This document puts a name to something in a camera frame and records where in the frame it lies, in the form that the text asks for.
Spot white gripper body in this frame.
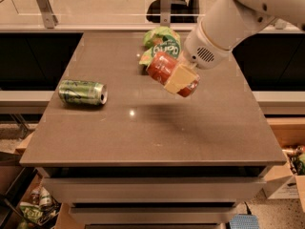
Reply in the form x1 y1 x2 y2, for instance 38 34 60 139
183 24 231 70

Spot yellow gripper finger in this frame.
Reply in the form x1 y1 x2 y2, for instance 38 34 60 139
164 64 198 94

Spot red coke can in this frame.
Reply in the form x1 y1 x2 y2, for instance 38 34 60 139
147 52 200 97

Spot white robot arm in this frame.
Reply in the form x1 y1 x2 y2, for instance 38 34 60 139
178 0 305 91

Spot green soda can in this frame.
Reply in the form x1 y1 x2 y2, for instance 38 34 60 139
58 79 108 106

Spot green chip bag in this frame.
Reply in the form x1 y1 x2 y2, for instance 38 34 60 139
139 26 181 66

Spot black office chair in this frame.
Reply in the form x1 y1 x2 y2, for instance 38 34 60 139
145 0 208 25

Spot grey drawer cabinet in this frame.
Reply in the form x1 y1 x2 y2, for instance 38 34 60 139
21 31 285 229

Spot cardboard box on right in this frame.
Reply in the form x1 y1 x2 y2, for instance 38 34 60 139
263 152 305 213

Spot cans in left bin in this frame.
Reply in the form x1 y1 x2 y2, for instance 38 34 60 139
17 187 60 229

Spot middle metal railing bracket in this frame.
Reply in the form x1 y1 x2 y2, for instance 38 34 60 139
160 0 172 27

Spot left metal railing bracket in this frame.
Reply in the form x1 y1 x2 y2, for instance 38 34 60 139
36 0 58 29

